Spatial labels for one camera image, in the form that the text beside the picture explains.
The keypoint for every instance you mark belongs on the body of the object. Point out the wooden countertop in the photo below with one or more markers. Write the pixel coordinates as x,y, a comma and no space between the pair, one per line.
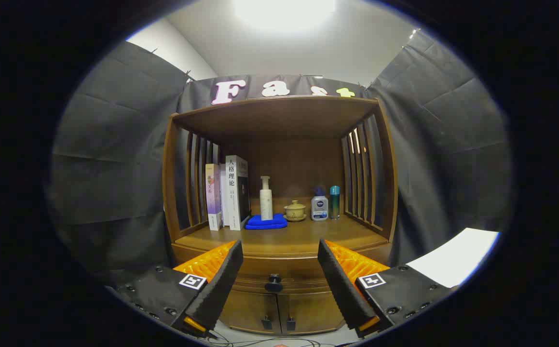
308,238

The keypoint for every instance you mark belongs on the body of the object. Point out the thick white portrait book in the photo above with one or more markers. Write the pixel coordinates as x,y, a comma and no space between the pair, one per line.
233,193

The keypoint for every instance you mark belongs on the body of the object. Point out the blue folded cloth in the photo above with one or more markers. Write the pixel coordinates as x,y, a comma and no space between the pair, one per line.
265,223

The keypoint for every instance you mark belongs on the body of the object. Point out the white box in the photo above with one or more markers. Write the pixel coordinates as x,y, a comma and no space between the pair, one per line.
457,255

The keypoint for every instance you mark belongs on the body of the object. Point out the thin white book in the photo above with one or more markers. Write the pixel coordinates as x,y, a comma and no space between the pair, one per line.
223,202

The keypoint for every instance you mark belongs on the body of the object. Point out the black backdrop cloth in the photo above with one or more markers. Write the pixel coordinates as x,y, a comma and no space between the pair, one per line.
115,144

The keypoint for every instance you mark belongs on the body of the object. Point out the yellow lidded teacup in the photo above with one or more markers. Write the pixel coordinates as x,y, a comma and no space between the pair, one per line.
294,211

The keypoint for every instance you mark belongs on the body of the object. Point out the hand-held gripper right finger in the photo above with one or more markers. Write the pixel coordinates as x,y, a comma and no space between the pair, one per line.
339,284

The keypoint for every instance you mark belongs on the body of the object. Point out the white pump bottle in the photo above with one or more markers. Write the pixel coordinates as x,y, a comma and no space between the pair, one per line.
266,205

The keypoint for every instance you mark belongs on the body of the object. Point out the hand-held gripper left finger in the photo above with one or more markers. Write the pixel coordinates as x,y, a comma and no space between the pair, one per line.
221,284

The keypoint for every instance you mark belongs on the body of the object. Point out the teal glass bottle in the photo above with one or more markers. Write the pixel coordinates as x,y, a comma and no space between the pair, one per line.
334,202

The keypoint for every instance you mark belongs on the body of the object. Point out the purple book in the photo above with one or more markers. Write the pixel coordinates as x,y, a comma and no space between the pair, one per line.
213,197

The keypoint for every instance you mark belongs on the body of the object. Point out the brown wooden cabinet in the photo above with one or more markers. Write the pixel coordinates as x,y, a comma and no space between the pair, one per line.
279,118

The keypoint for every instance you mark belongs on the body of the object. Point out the brown wooden drawer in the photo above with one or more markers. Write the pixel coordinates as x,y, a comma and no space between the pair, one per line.
279,265

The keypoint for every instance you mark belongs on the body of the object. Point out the black drawer knob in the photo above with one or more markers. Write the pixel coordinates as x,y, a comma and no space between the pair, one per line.
274,284

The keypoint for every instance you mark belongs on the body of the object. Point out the white blue-capped lotion bottle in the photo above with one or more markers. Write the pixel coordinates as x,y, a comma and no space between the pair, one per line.
319,207

